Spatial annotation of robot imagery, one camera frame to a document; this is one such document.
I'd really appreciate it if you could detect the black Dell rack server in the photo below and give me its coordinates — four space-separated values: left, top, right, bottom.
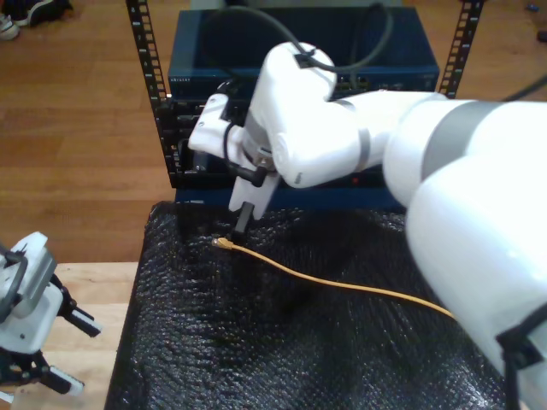
156 97 223 142

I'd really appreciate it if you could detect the blue Netgear network switch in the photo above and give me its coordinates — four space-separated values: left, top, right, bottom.
167 8 441 102

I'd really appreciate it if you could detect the dark sneaker white sole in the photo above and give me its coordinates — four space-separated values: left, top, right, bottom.
8 0 74 27

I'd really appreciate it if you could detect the black bubble wrap mat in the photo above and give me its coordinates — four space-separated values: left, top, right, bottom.
104 200 521 410

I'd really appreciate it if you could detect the yellow network cable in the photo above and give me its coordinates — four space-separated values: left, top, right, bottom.
211 237 456 319

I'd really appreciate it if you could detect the black angled plug cable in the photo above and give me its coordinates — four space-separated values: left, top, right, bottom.
221 121 270 189

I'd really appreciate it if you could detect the blue rack base plate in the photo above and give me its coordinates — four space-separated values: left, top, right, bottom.
174 185 411 211

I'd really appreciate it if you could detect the black perforated rack post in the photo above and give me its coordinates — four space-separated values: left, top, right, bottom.
125 0 183 190
435 0 486 102

